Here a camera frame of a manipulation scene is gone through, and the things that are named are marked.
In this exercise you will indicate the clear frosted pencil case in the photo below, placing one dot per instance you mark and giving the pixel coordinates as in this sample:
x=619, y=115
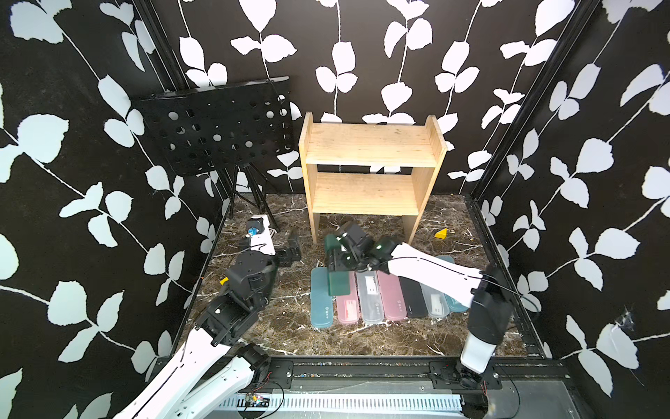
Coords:
x=370, y=301

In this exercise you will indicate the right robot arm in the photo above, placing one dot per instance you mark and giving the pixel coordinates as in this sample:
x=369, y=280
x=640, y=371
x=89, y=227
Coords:
x=488, y=301

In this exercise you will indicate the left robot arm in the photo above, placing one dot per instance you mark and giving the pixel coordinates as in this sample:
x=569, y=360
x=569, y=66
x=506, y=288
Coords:
x=178, y=390

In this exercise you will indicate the small yellow block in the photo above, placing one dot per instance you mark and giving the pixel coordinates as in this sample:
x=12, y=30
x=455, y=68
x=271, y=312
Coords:
x=442, y=234

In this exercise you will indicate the light blue pencil case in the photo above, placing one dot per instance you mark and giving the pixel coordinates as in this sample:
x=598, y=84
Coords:
x=453, y=305

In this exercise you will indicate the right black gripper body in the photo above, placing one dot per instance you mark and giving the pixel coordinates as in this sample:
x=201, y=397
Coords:
x=343, y=262

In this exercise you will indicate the small circuit board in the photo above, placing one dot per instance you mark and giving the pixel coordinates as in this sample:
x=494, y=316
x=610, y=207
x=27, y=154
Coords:
x=255, y=402

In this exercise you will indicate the wooden two-tier shelf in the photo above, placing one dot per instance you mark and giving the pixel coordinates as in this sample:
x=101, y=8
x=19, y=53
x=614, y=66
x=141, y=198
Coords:
x=420, y=148

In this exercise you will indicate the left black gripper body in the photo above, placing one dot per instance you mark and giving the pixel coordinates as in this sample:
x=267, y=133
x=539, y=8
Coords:
x=283, y=258

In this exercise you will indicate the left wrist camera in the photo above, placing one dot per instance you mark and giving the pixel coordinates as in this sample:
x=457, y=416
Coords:
x=258, y=233

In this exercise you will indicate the white slotted vent strip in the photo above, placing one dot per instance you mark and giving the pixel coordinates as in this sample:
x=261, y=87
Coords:
x=350, y=403

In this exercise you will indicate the frosted white pencil case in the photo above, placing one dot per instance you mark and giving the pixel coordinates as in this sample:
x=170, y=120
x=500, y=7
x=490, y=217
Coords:
x=436, y=303

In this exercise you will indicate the teal pencil case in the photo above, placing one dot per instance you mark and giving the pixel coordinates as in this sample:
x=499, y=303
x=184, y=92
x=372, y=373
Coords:
x=321, y=312

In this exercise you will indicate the dark grey pencil case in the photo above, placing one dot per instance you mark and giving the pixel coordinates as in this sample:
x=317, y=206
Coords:
x=413, y=298

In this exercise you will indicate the black perforated music stand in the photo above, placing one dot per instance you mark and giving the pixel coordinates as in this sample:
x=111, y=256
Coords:
x=229, y=129

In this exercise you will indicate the small pink pencil case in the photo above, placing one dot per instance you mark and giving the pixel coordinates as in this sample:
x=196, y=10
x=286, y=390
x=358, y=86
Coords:
x=348, y=307

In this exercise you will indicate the dark green pencil case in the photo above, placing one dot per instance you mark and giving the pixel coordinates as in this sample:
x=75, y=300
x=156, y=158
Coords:
x=338, y=282

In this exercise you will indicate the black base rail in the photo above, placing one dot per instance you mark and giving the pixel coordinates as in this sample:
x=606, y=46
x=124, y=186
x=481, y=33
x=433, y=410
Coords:
x=441, y=372

